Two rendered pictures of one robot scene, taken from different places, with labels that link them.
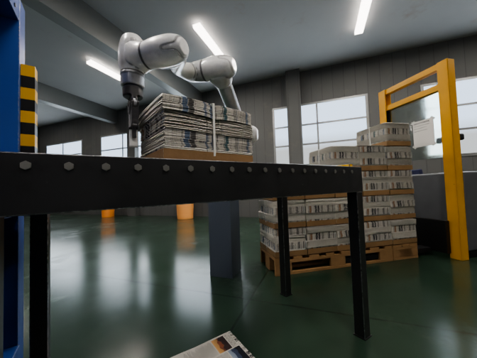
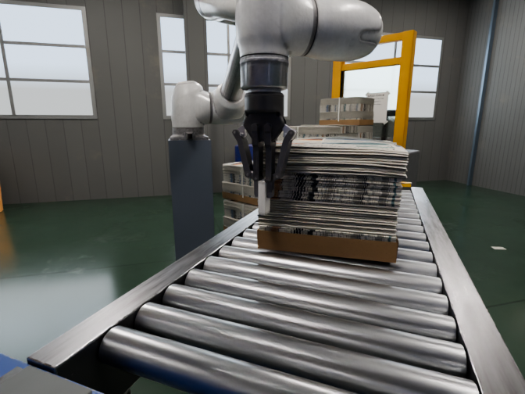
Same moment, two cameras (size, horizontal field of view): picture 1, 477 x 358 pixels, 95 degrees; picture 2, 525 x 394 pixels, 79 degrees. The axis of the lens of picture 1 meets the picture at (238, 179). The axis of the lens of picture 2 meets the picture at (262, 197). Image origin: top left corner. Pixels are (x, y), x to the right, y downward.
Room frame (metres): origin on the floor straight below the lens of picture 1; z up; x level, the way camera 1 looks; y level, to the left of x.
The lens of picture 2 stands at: (0.36, 0.78, 1.07)
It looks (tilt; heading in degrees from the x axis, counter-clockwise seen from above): 13 degrees down; 324
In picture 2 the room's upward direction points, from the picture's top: straight up
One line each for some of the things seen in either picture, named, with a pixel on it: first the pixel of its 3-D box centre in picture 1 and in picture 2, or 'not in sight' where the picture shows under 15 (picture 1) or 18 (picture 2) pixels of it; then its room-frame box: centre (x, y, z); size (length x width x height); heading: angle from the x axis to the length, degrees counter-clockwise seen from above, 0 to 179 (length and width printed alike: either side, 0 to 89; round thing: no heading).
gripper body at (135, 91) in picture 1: (133, 99); (264, 117); (0.87, 0.41, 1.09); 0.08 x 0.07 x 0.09; 33
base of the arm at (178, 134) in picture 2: not in sight; (188, 134); (1.87, 0.14, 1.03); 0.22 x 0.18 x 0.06; 159
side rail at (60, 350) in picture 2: not in sight; (255, 233); (1.14, 0.25, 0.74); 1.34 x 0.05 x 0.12; 123
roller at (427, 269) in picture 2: not in sight; (323, 259); (0.82, 0.28, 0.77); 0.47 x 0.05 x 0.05; 33
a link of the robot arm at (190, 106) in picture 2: not in sight; (189, 105); (1.89, 0.12, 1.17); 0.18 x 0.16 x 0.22; 73
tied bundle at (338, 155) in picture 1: (332, 160); (308, 141); (2.12, -0.92, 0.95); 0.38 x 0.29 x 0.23; 13
